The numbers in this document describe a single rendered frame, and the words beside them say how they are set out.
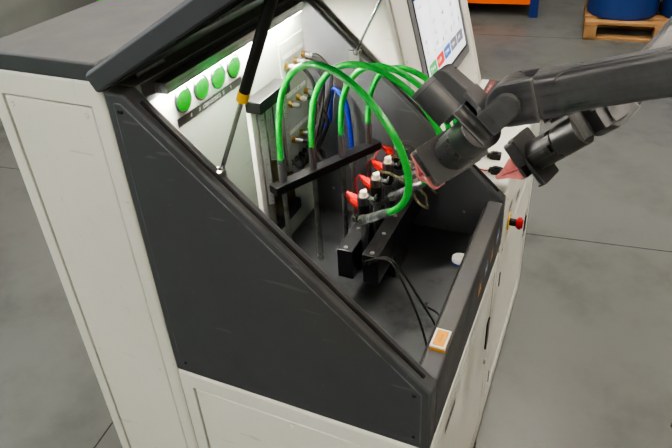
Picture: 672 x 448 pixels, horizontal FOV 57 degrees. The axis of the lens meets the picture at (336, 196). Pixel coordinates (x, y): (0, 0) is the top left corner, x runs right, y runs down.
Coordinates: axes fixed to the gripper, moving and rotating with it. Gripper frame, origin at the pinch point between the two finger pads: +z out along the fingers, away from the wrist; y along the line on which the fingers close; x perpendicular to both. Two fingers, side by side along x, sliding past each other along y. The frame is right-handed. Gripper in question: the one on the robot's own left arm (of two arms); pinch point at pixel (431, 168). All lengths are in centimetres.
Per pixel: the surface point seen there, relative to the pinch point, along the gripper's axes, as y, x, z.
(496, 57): -272, -65, 341
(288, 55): -7, -44, 45
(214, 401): 49, 15, 55
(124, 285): 52, -16, 43
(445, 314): 2.3, 25.1, 27.6
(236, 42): 9.2, -43.6, 22.4
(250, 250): 30.3, -5.6, 15.0
